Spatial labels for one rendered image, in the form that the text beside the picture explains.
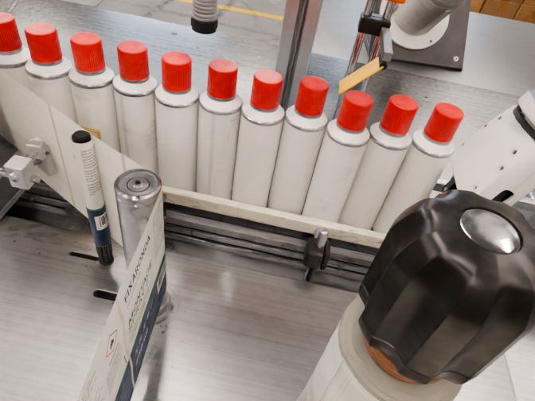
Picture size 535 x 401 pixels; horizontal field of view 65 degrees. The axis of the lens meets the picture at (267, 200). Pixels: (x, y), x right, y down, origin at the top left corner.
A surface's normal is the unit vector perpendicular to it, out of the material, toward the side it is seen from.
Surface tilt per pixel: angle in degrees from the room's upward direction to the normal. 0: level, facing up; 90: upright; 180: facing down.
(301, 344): 0
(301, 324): 0
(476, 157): 68
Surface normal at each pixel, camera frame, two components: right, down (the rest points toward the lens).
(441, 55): 0.07, 0.02
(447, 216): -0.06, -0.71
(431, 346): -0.46, 0.57
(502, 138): -0.86, -0.45
